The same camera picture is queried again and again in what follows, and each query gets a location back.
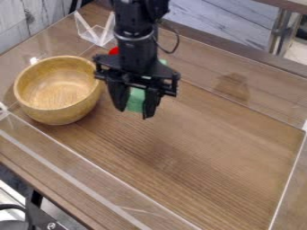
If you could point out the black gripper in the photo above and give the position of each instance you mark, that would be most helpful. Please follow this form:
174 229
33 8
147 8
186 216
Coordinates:
137 68

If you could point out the green rectangular block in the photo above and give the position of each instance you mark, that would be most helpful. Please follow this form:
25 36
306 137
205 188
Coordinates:
135 100

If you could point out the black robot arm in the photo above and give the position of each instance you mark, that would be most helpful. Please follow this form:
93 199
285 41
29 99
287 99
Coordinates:
138 17

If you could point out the brown wooden bowl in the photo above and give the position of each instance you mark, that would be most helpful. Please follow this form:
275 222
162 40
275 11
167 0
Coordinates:
57 90

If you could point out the red plush strawberry toy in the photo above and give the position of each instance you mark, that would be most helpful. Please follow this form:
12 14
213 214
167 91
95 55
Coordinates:
114 51

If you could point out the metal table leg background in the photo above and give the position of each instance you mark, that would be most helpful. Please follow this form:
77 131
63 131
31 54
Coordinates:
283 32

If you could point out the clear acrylic corner bracket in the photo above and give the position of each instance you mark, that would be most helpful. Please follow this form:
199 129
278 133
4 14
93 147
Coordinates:
99 35

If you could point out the black table leg bracket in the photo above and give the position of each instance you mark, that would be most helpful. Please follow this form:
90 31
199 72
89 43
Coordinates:
42 220

